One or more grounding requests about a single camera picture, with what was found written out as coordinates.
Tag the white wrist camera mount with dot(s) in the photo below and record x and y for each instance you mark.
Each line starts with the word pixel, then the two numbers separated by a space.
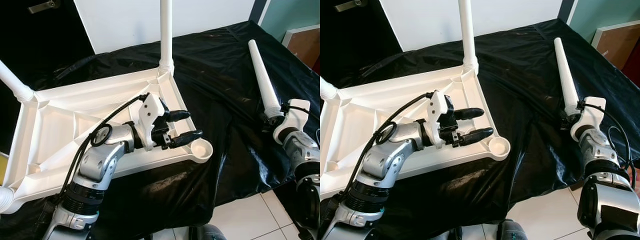
pixel 297 112
pixel 150 112
pixel 592 112
pixel 437 107

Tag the black plastic table cloth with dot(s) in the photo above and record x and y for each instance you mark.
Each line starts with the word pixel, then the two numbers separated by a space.
pixel 220 75
pixel 525 75

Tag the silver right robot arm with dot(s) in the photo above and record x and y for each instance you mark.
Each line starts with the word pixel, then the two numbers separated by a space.
pixel 600 155
pixel 300 150

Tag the white plastic table leg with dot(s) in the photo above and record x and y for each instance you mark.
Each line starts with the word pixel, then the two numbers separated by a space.
pixel 166 35
pixel 467 35
pixel 327 90
pixel 5 200
pixel 262 80
pixel 15 85
pixel 565 75

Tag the black door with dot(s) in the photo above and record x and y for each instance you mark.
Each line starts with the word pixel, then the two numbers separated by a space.
pixel 40 35
pixel 350 30

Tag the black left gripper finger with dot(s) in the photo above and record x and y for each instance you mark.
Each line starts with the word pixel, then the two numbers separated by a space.
pixel 186 139
pixel 477 137
pixel 469 113
pixel 177 115

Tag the dark grey door frame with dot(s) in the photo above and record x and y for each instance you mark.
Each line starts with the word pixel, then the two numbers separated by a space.
pixel 260 10
pixel 568 9

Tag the grey robot leg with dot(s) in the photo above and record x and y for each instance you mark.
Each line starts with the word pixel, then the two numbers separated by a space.
pixel 207 233
pixel 455 235
pixel 514 231

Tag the white plastic table top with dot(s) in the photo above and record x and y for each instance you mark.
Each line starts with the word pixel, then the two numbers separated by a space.
pixel 60 125
pixel 360 125

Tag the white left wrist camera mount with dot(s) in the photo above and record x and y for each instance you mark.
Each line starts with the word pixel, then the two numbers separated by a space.
pixel 437 107
pixel 150 112

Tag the grey robot right leg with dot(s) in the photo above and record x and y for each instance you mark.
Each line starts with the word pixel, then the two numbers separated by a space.
pixel 514 231
pixel 207 233

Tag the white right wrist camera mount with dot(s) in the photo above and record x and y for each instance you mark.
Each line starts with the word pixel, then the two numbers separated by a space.
pixel 592 112
pixel 297 112

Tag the dark red furniture piece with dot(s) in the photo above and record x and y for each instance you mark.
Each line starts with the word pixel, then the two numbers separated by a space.
pixel 634 60

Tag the grey robot left leg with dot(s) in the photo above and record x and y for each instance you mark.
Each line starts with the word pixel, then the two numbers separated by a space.
pixel 455 235

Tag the brown wooden cabinet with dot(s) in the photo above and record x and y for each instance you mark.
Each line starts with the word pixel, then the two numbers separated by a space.
pixel 615 42
pixel 302 45

